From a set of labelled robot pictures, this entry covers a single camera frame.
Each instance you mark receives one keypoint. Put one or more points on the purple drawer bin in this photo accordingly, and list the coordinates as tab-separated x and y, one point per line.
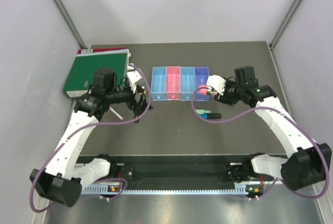
201	76

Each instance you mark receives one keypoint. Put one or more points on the red folder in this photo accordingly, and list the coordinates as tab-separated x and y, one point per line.
84	52

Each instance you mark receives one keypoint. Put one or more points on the crayon tube pink cap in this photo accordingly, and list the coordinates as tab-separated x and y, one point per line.
206	90

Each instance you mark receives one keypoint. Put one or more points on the green highlighter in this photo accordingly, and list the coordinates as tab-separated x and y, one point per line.
203	111

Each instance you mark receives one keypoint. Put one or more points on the light blue bin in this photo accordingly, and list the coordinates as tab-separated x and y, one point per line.
158	84
187	82

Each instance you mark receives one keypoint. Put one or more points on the green ring binder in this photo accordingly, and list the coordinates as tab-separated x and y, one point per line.
84	66

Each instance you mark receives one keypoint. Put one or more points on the pink pencil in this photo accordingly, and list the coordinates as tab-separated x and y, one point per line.
116	113

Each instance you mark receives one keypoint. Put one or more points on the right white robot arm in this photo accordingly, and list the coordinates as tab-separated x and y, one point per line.
307	162

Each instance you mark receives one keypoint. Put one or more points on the aluminium frame post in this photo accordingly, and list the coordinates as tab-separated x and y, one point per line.
285	22
69	22

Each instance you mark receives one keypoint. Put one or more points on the pink drawer bin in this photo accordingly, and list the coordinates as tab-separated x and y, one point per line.
173	83

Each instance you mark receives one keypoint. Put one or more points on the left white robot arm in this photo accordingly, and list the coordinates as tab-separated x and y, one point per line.
58	180

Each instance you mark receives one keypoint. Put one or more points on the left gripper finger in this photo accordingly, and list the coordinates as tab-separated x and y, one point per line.
139	107
140	92

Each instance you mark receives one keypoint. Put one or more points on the blue black marker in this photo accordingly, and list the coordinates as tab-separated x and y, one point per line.
209	116

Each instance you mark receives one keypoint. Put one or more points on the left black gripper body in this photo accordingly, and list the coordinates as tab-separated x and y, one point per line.
125	95

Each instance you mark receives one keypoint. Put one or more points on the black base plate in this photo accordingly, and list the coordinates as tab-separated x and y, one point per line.
178	171

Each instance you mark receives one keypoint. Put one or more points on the right aluminium frame post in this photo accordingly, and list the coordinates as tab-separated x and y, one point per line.
285	22

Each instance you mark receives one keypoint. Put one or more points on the left aluminium frame post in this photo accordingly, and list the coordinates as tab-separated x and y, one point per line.
69	22

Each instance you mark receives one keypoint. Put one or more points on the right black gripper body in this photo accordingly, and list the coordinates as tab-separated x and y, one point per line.
233	90

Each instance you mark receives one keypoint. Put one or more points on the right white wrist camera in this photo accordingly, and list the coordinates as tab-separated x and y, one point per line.
217	84

